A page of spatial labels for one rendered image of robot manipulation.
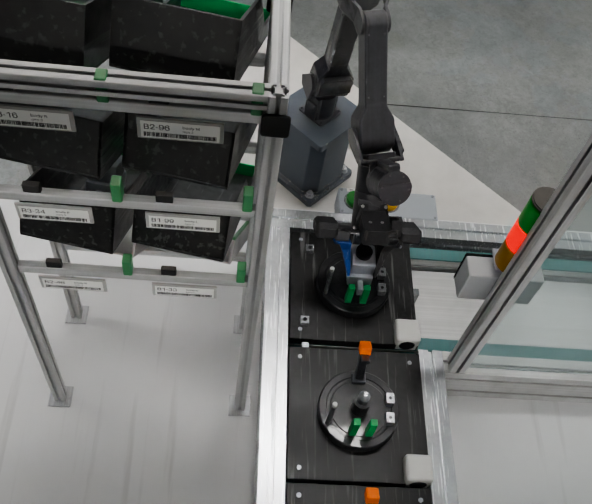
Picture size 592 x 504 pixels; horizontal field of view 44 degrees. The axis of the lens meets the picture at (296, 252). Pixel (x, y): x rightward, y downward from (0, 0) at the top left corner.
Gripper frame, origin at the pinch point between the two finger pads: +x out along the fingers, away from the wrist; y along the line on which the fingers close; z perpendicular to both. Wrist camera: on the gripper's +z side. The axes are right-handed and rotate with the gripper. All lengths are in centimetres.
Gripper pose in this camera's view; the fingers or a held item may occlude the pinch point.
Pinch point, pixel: (363, 257)
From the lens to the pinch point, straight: 133.0
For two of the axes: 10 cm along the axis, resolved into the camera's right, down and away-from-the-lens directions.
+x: -0.9, 9.5, 3.0
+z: 0.7, 3.0, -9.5
